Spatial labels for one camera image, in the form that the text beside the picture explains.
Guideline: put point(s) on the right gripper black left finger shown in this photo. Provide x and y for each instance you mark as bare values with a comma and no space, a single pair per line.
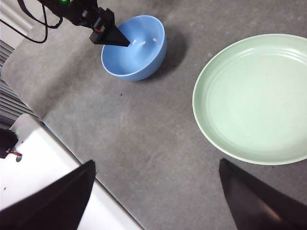
52,206

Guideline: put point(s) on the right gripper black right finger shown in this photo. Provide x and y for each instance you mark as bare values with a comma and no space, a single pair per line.
259,206

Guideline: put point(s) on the grey ribbed panel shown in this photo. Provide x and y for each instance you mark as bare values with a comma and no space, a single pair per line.
9,103

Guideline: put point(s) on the pale green round plate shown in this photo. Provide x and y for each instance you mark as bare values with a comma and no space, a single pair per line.
254,100

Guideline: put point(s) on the blue round bowl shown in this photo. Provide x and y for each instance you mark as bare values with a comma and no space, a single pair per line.
141,60

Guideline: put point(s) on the black pointed finger of the left gripper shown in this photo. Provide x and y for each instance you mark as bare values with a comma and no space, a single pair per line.
114,38

